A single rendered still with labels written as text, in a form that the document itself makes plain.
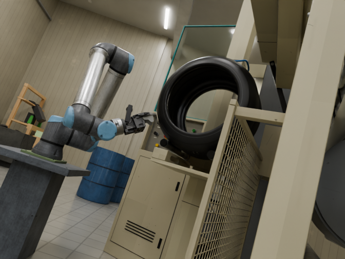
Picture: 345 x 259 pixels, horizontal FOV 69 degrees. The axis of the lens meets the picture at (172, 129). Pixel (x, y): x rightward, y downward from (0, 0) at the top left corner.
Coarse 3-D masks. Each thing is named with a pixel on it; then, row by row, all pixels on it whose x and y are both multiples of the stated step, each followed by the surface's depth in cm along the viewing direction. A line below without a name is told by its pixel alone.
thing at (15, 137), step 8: (0, 128) 462; (8, 128) 465; (0, 136) 460; (8, 136) 464; (16, 136) 468; (24, 136) 472; (32, 136) 523; (8, 144) 463; (16, 144) 466; (24, 144) 490; (32, 144) 547; (0, 160) 464; (8, 160) 460
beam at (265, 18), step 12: (252, 0) 119; (264, 0) 117; (276, 0) 115; (264, 12) 124; (276, 12) 122; (264, 24) 132; (276, 24) 129; (264, 36) 141; (276, 36) 138; (264, 48) 151; (276, 48) 148; (300, 48) 141; (264, 60) 163
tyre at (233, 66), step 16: (192, 64) 143; (208, 64) 138; (224, 64) 134; (240, 64) 135; (176, 80) 145; (192, 80) 164; (208, 80) 166; (224, 80) 162; (240, 80) 128; (160, 96) 146; (176, 96) 165; (192, 96) 169; (240, 96) 125; (256, 96) 126; (160, 112) 142; (176, 112) 168; (176, 128) 134; (256, 128) 137; (176, 144) 135; (192, 144) 129; (208, 144) 126
